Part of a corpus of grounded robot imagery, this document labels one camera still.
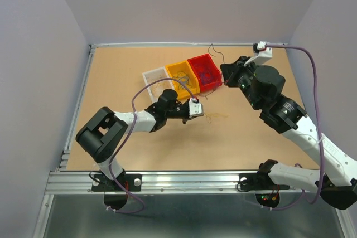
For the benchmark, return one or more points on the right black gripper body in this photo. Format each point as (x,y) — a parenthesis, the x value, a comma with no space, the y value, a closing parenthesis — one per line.
(244,76)

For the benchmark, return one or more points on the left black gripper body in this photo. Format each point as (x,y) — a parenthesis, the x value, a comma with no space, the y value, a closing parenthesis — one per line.
(180,112)

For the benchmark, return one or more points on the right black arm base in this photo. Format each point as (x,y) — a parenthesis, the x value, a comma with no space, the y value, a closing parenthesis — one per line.
(258,181)

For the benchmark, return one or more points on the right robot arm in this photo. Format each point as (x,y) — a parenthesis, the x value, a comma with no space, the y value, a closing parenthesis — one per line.
(335,181)

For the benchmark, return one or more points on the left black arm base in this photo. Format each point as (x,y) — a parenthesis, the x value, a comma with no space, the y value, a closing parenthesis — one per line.
(101,183)

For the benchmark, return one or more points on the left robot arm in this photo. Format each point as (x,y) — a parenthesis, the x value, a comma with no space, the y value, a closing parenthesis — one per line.
(100,136)

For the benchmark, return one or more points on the red plastic bin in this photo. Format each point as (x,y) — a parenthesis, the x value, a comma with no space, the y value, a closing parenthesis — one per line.
(206,71)

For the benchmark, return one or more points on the white plastic bin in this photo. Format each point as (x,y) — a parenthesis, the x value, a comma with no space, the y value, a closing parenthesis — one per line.
(157,88)

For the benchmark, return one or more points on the yellow plastic bin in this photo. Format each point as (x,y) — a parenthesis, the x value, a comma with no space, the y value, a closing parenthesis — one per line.
(183,72)

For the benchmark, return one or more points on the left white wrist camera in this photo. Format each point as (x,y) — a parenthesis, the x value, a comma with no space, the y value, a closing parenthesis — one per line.
(195,108)

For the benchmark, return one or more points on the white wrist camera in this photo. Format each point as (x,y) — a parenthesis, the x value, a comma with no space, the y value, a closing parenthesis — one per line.
(195,108)
(262,54)

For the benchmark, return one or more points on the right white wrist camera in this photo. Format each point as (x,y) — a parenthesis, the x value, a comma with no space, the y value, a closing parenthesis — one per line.
(262,54)

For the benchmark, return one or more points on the aluminium front rail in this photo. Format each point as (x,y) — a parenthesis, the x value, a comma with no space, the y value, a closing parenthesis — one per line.
(175,182)

